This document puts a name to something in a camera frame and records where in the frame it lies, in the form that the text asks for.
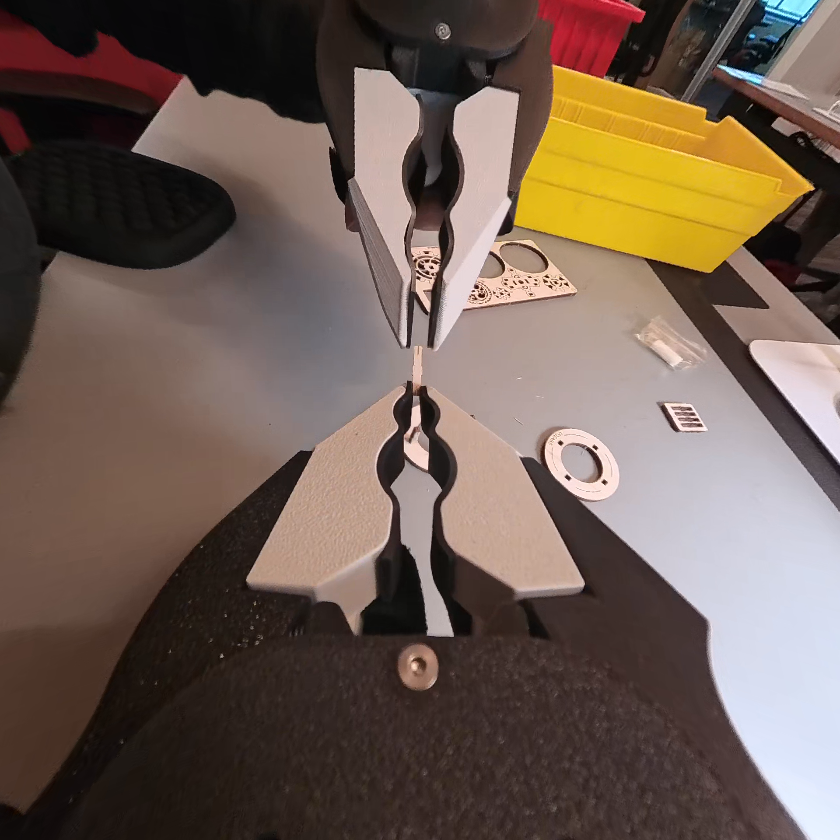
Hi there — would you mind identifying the small slotted wooden frame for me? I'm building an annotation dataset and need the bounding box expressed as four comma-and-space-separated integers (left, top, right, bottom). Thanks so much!
659, 402, 710, 434

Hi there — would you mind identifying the brown wooden table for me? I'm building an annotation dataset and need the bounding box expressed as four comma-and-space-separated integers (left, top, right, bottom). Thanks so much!
712, 62, 840, 165

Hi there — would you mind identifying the red plastic bin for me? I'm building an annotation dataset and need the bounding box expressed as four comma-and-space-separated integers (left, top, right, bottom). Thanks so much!
538, 0, 647, 70

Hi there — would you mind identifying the plain wooden ring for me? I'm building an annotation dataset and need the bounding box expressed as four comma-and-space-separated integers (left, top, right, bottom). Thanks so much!
399, 400, 439, 475

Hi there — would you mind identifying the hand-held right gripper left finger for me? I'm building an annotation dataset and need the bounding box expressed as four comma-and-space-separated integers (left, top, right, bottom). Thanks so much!
246, 384, 416, 621

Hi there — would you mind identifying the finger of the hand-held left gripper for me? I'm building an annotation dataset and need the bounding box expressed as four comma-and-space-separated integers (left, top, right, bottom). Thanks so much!
427, 87, 522, 350
345, 66, 424, 349

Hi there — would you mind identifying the engraved wooden ring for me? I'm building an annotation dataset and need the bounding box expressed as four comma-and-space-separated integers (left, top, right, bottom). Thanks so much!
542, 427, 621, 503

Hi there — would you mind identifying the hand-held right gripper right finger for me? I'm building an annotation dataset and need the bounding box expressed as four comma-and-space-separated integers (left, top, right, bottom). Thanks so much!
420, 386, 585, 624

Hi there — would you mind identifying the grey desk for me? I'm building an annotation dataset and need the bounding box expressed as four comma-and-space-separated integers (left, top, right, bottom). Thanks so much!
0, 75, 840, 815

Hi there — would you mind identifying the clear plastic bag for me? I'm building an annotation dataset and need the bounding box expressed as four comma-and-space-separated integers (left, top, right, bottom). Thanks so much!
633, 316, 708, 370

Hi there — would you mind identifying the yellow plastic bin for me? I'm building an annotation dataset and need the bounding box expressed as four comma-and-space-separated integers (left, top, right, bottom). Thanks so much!
515, 64, 815, 273

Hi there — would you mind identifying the person's left forearm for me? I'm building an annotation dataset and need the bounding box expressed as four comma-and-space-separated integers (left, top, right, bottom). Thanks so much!
39, 0, 326, 126

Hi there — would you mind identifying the wooden puzzle part sheet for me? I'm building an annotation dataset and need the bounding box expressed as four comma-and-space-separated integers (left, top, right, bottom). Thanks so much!
410, 239, 578, 315

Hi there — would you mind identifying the person's black hoodie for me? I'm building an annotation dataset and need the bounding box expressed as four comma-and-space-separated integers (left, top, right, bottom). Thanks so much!
0, 157, 43, 408

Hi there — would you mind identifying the white rounded board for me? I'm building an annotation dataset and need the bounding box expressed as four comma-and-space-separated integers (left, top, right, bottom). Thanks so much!
749, 339, 840, 463

